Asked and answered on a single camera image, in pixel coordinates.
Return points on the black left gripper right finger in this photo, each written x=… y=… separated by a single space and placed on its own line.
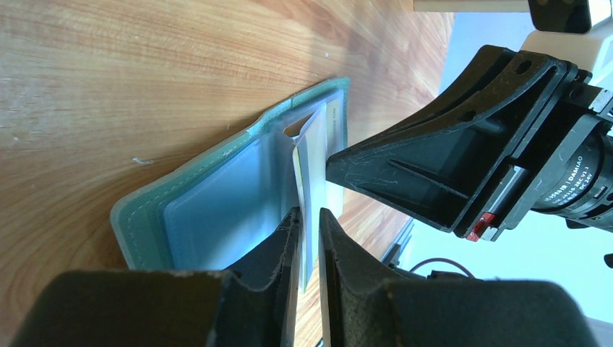
x=366 y=303

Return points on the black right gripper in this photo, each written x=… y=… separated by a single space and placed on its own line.
x=516 y=131

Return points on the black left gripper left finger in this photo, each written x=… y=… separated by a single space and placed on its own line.
x=252 y=302

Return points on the tan credit card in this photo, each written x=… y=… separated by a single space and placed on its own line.
x=319 y=133

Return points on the teal card holder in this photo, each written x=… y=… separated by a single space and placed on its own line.
x=218 y=206

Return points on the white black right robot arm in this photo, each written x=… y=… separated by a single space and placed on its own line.
x=575 y=31

